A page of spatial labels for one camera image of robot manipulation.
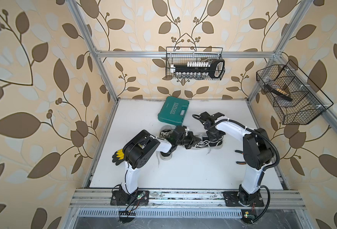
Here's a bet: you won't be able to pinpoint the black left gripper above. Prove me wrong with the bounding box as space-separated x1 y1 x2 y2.
175 131 201 148

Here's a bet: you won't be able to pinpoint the black white sneaker with laces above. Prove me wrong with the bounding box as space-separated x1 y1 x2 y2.
160 126 177 160

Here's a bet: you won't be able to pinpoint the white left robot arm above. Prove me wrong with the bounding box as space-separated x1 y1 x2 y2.
110 126 201 207

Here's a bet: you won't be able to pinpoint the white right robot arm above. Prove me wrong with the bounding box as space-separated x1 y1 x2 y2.
193 112 279 208

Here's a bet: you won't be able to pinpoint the green plastic tool case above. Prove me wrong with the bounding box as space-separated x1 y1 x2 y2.
158 96 189 126

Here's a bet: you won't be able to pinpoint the black socket bit holder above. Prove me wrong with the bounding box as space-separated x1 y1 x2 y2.
168 59 225 80

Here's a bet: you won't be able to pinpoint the orange black pliers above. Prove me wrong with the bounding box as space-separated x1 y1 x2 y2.
235 150 247 165

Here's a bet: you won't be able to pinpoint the yellow black work glove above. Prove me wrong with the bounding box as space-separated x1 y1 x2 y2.
112 149 125 166

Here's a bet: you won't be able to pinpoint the brush in right basket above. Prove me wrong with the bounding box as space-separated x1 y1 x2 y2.
265 84 293 103

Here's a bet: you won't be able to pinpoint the black corrugated cable conduit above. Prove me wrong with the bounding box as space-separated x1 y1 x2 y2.
192 114 281 224

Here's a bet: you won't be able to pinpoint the back wire basket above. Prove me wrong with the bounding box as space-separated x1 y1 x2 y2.
165 46 225 81

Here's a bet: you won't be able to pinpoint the wire basket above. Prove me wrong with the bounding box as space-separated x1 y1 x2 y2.
165 46 225 81
256 60 334 125

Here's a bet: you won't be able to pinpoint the right wire basket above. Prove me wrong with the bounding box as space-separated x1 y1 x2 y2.
256 60 334 125

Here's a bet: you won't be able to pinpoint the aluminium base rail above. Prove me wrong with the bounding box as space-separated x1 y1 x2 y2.
69 189 306 219

